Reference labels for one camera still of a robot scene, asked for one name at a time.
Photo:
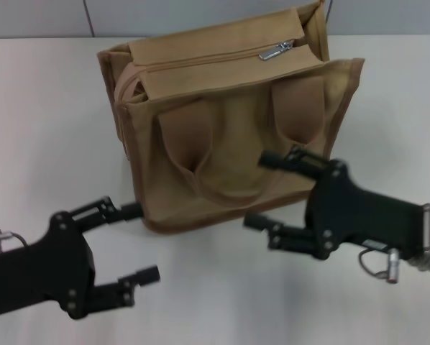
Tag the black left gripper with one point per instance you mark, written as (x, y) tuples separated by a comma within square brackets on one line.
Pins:
[(49, 273)]

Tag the khaki canvas food bag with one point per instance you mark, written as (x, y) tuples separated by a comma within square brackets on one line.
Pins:
[(236, 143)]

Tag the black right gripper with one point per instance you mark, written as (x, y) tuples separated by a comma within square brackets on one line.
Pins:
[(362, 219)]

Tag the silver metal zipper pull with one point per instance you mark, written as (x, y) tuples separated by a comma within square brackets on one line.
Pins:
[(272, 54)]

